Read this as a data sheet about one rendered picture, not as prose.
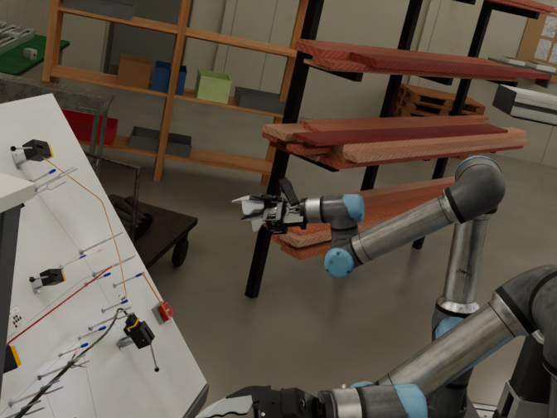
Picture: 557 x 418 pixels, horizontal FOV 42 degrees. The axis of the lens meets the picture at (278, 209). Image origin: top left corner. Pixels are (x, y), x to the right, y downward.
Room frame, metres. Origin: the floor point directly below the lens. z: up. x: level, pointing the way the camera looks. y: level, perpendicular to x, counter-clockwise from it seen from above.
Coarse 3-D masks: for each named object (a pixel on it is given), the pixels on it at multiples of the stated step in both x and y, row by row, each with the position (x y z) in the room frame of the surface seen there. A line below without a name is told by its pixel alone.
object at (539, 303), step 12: (552, 276) 1.14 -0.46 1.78; (540, 288) 1.13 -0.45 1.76; (552, 288) 1.11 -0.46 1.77; (540, 300) 1.11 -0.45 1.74; (552, 300) 1.08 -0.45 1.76; (540, 312) 1.10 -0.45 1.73; (552, 312) 1.07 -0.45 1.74; (540, 324) 1.10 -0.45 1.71; (552, 324) 1.06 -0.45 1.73; (552, 336) 1.05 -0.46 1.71; (552, 348) 1.05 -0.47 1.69; (552, 360) 1.05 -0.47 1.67; (552, 372) 1.05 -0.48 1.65; (552, 384) 1.08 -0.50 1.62; (552, 396) 1.07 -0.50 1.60; (552, 408) 1.07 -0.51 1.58
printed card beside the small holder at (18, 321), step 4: (12, 308) 1.50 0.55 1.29; (16, 308) 1.51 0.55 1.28; (12, 312) 1.50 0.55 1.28; (16, 312) 1.51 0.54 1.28; (20, 312) 1.52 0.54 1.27; (12, 316) 1.49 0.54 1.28; (16, 316) 1.50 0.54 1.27; (20, 316) 1.51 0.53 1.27; (12, 320) 1.48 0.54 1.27; (16, 320) 1.49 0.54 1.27; (20, 320) 1.50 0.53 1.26; (24, 320) 1.51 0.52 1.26; (12, 324) 1.47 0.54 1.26; (16, 324) 1.48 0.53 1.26; (20, 324) 1.49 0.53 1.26; (24, 324) 1.51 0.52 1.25; (16, 328) 1.48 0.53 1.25; (20, 328) 1.49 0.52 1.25; (16, 332) 1.47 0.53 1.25
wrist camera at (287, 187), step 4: (280, 180) 2.01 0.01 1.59; (284, 180) 2.01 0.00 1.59; (288, 180) 2.02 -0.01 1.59; (280, 184) 2.01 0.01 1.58; (284, 184) 1.99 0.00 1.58; (288, 184) 1.99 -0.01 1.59; (292, 184) 2.02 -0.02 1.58; (280, 188) 2.01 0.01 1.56; (284, 188) 1.98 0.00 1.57; (288, 188) 1.98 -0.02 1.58; (292, 188) 1.97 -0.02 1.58; (284, 192) 1.98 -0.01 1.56; (288, 192) 1.96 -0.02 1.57; (292, 192) 1.96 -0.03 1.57; (288, 196) 1.95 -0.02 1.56; (292, 196) 1.95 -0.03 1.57; (296, 196) 1.95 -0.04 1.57; (288, 200) 1.94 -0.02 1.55; (292, 200) 1.94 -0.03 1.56; (296, 200) 1.93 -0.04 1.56; (292, 204) 1.93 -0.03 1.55
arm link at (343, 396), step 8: (344, 384) 1.04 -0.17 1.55; (336, 392) 1.01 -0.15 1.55; (344, 392) 1.01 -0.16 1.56; (352, 392) 1.02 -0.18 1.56; (336, 400) 1.00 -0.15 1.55; (344, 400) 1.00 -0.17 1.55; (352, 400) 1.00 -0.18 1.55; (336, 408) 0.99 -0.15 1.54; (344, 408) 0.99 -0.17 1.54; (352, 408) 0.99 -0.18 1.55; (360, 408) 0.99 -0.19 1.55; (336, 416) 0.98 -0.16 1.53; (344, 416) 0.98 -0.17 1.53; (352, 416) 0.98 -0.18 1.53; (360, 416) 0.99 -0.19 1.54
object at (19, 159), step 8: (24, 144) 1.80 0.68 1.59; (32, 144) 1.79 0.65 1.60; (40, 144) 1.81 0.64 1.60; (24, 152) 1.79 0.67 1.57; (32, 152) 1.78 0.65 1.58; (40, 152) 1.79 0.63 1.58; (48, 152) 1.82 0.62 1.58; (16, 160) 1.81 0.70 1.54; (24, 160) 1.81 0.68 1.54; (32, 160) 1.80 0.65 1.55; (40, 160) 1.82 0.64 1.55
